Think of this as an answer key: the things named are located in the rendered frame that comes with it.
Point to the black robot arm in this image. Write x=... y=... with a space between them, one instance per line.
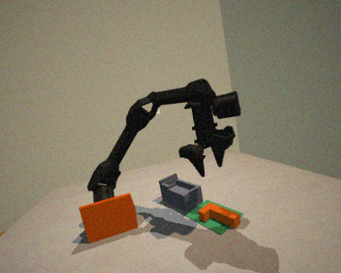
x=199 y=96

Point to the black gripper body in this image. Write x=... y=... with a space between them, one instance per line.
x=194 y=151

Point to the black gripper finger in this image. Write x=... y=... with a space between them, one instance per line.
x=219 y=154
x=199 y=164

